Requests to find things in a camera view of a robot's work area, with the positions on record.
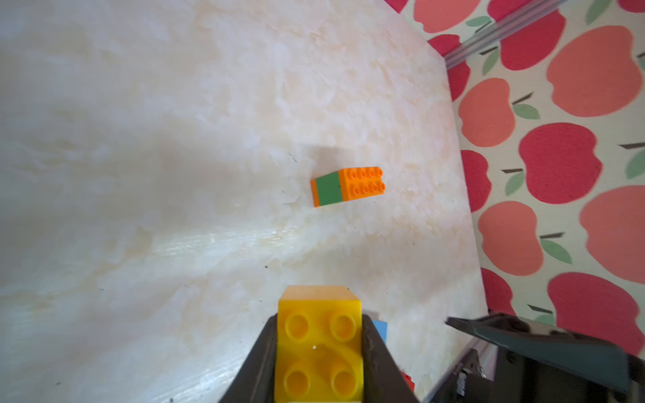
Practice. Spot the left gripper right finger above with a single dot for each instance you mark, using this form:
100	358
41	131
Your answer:
383	381

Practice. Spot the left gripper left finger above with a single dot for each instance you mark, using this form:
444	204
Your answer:
255	382

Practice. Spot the light blue lego brick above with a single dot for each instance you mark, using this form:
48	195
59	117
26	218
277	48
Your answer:
381	328

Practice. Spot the yellow lego brick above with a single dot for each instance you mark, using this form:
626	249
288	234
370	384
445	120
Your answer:
319	348

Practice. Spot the orange lego plate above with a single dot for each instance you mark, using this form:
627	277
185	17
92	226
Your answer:
315	194
361	182

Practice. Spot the green square lego brick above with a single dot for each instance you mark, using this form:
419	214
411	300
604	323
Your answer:
329	189

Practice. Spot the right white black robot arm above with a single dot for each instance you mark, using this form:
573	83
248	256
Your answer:
532	362

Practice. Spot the red lego brick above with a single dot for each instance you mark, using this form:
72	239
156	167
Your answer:
409	381

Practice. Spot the right aluminium frame post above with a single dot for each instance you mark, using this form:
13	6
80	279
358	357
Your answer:
498	31

